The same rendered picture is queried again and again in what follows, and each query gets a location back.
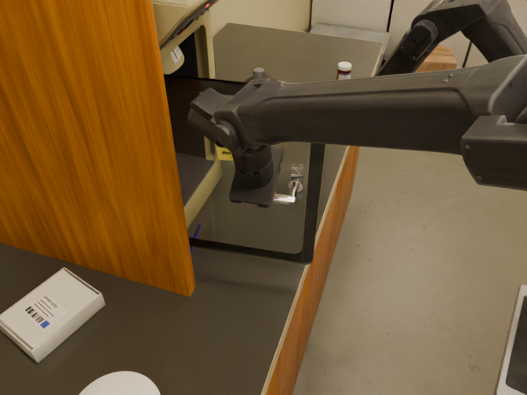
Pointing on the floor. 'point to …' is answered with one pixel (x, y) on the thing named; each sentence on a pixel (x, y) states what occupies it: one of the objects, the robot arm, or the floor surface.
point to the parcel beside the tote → (439, 60)
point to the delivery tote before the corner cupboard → (354, 35)
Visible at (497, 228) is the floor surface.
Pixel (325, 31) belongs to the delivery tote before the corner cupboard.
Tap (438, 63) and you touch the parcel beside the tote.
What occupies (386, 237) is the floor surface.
